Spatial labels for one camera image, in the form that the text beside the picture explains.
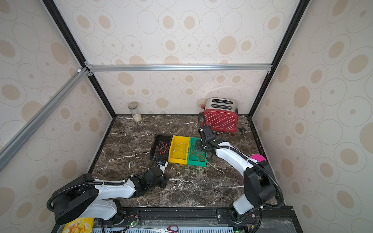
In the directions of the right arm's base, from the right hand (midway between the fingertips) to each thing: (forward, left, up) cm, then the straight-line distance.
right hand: (205, 144), depth 90 cm
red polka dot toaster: (+21, -11, +6) cm, 24 cm away
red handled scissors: (-44, +17, -10) cm, 48 cm away
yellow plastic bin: (+2, +17, -9) cm, 20 cm away
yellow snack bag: (-45, +59, -6) cm, 75 cm away
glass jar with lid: (+27, +52, +5) cm, 59 cm away
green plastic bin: (-6, +5, -8) cm, 11 cm away
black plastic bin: (-6, +32, -8) cm, 34 cm away
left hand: (-18, +19, -9) cm, 28 cm away
